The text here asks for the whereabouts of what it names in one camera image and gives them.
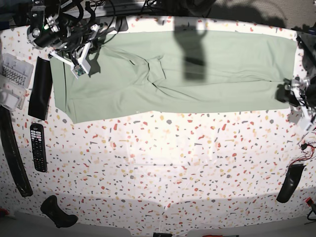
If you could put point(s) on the clear plastic screw box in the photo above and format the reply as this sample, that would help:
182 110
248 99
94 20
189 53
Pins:
15 76

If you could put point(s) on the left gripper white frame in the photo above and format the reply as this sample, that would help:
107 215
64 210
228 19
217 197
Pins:
300 93

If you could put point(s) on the red clamp tool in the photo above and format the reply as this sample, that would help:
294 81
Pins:
311 204

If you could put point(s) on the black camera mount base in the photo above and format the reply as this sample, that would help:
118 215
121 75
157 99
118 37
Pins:
121 24

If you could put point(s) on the light green T-shirt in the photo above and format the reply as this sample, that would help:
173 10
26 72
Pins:
176 72

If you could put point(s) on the black curved handle piece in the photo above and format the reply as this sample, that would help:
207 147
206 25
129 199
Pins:
51 209

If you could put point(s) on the black TV remote control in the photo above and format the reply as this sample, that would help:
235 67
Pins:
38 147

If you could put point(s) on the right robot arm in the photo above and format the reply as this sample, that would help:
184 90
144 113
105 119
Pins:
68 28

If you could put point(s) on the black curved shell right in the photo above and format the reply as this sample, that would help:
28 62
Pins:
292 179

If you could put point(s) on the long black curved strip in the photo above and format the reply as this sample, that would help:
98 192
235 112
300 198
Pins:
12 154

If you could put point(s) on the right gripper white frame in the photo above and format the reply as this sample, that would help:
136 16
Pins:
75 54

